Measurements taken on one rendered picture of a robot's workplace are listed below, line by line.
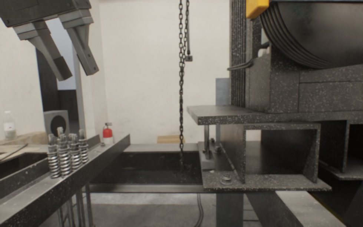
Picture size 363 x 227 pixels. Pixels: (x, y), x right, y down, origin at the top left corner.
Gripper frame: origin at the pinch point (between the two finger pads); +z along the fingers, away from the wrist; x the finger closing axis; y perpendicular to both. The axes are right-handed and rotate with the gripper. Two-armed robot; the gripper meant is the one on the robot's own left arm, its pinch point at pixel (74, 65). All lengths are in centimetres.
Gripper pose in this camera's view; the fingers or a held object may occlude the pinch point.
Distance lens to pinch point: 40.7
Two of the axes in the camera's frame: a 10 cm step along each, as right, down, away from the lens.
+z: 2.0, 8.5, 4.8
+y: 0.8, -5.1, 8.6
